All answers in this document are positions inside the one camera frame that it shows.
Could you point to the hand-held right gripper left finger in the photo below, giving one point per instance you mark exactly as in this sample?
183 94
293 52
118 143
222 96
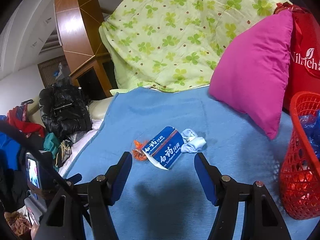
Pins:
120 180

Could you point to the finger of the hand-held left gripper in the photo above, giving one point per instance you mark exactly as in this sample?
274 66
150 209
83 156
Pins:
75 178

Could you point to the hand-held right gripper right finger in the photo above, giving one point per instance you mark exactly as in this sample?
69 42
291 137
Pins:
205 180

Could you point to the orange snack wrapper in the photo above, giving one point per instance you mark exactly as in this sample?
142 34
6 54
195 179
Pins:
138 152

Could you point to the light blue socks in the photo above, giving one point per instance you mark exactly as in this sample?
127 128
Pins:
192 142

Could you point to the blue white toothpaste box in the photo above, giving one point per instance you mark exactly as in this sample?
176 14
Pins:
162 150

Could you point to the red plastic mesh basket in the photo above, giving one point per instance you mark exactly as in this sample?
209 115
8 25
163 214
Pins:
292 180

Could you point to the blue plastic bag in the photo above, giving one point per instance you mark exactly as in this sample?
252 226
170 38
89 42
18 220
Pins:
311 130

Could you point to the camouflage patterned cloth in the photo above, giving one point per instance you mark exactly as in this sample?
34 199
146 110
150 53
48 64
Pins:
63 152

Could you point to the teal garment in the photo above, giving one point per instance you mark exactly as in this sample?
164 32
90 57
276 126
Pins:
51 142

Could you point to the blue garment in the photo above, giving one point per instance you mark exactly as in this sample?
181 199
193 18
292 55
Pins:
10 150

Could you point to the red garment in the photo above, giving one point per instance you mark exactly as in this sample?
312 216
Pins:
22 125

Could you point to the brown patterned cloth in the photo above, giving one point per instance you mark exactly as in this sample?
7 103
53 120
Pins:
17 223

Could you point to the black puffer jacket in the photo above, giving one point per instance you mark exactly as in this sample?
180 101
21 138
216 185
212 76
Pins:
65 112

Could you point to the black clothes hanger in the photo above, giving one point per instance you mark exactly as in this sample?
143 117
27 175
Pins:
28 102

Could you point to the blue blanket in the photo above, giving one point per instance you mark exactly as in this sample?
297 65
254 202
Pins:
155 110

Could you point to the small blue white object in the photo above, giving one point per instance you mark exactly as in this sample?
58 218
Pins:
58 74

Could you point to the brown lattice screen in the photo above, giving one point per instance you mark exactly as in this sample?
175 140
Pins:
47 72

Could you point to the magenta pillow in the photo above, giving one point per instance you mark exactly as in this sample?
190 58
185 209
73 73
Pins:
250 75

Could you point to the wooden cabinet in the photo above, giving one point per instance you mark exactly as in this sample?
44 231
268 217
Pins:
75 17
100 65

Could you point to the red tote bag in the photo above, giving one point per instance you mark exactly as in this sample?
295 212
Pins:
307 80

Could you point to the green clover print quilt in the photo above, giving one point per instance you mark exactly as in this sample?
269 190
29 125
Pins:
175 30

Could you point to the red crinkled plastic bag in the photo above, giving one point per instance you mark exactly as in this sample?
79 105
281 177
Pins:
285 6

